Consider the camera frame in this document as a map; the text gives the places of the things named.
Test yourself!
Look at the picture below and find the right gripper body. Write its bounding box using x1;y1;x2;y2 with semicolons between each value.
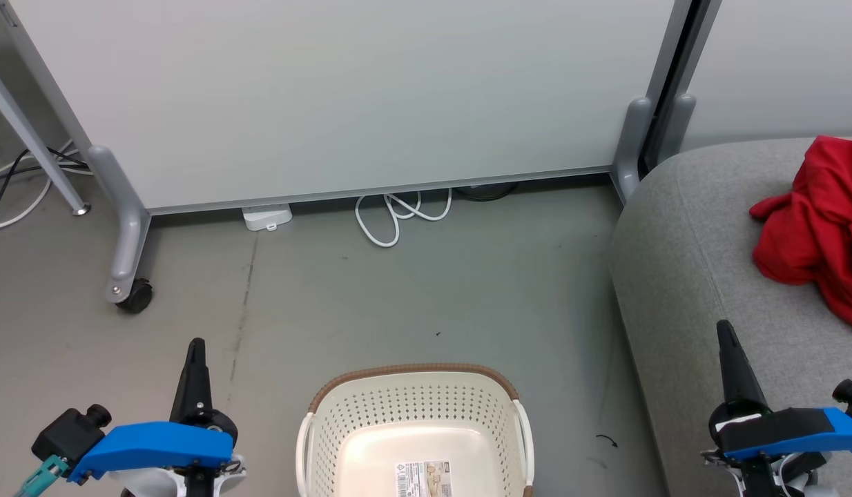
702;399;821;497

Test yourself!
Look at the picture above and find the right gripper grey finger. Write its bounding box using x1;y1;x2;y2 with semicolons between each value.
716;320;769;409

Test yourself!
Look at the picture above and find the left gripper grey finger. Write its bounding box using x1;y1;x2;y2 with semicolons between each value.
169;338;214;423

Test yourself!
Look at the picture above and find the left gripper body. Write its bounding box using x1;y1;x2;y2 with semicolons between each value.
121;409;248;497

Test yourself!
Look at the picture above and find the red clothing item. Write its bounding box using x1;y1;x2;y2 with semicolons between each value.
749;135;852;336

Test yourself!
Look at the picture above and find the cream laundry basket brown rim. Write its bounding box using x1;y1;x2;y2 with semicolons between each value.
295;363;536;497

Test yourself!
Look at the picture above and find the black caster wheel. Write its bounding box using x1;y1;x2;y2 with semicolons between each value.
117;277;153;315

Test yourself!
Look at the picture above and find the grey fabric sofa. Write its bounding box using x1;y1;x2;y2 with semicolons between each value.
609;137;852;497

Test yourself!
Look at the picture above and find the white power adapter box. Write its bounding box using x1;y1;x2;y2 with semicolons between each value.
242;204;293;233

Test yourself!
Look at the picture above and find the paper label sticker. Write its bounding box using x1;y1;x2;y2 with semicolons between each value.
396;460;454;497

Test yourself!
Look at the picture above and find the grey metal table leg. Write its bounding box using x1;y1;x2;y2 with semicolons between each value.
0;55;92;217

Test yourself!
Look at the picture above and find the blue right camera mount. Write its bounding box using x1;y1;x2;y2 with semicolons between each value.
723;407;852;462

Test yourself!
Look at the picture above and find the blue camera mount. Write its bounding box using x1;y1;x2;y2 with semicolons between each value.
67;421;235;484
723;407;852;462

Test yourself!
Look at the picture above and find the blue left camera mount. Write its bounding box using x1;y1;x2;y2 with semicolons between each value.
67;421;235;484

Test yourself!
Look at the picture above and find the teal cable connector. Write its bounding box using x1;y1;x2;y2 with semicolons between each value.
13;457;71;497

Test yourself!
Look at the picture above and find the coiled white cable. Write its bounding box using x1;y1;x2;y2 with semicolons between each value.
354;188;454;249

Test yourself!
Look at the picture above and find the long white floor cable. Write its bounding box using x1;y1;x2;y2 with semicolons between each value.
0;142;78;232

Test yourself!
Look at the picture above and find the thin black floor cable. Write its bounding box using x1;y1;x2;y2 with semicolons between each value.
0;147;90;223

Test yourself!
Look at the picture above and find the black cable under partition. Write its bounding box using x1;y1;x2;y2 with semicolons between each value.
457;181;520;203

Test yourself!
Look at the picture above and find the large white partition grey frame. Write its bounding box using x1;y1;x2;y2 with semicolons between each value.
0;0;703;308

